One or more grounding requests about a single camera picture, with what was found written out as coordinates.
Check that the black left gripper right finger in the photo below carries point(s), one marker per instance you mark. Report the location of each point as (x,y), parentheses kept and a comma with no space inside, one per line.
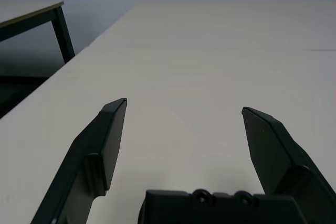
(273,150)

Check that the black framed side table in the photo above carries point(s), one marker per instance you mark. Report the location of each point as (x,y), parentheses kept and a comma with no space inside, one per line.
(61,32)

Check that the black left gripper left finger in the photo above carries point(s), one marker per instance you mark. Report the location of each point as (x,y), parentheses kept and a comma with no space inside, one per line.
(89,140)

